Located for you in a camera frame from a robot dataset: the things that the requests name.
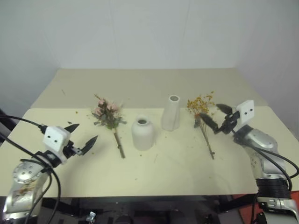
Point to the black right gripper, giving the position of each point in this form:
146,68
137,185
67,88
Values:
230,123

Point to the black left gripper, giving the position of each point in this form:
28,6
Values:
71,150

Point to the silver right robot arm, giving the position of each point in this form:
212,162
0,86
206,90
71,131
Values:
261,140

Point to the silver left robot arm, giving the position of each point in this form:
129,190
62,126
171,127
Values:
23,175

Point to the tall white ceramic vase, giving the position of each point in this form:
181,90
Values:
171,116

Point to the round white ceramic vase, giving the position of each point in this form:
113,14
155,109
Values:
142,135

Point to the yellow dried flower bouquet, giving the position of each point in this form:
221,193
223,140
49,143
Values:
198,105

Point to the pink dried flower bouquet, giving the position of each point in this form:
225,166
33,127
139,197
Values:
108,114

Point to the pale yellow table mat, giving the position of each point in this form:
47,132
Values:
163,175

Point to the small silver capped object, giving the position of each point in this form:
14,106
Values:
90,216

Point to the red panel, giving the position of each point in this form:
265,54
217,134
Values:
243,210

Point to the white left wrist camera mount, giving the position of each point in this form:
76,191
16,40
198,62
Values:
56,140

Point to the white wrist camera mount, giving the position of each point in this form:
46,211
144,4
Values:
56,140
245,112

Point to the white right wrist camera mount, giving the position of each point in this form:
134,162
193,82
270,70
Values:
245,112

